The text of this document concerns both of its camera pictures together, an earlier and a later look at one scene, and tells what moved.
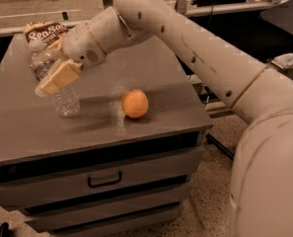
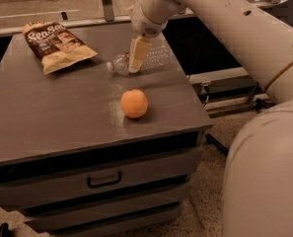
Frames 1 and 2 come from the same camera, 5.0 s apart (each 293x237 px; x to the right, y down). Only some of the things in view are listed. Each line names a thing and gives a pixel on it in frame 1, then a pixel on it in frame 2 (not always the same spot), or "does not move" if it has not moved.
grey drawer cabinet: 121,167 does not move
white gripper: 79,47 → 145,20
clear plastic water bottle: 41,58 → 158,58
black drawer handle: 90,185 does not move
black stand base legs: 214,142 does not move
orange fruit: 134,103 does not move
